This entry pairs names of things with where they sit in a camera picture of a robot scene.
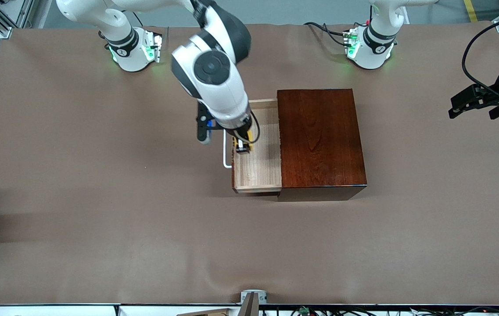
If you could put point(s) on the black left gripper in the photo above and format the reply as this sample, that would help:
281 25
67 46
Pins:
496 93

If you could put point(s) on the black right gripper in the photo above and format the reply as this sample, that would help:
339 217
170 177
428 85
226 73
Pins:
241 135

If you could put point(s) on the yellow cube block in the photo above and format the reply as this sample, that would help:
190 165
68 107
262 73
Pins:
235 142

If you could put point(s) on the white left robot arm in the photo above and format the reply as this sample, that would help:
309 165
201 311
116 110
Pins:
372 52

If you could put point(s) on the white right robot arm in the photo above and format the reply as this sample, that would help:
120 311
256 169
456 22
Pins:
214 83

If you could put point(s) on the dark red wooden cabinet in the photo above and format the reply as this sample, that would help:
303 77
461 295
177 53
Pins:
319 140

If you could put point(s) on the yellow floor tape strip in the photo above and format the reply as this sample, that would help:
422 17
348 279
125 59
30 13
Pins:
470 11

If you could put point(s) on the table cover cloth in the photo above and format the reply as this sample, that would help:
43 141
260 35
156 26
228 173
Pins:
100 219

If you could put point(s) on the brown cardboard piece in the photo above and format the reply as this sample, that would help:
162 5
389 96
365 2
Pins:
207 312

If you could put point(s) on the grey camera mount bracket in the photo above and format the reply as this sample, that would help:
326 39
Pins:
253 297

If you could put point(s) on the white table edge rail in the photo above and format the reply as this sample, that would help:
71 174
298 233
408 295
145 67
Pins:
56 310

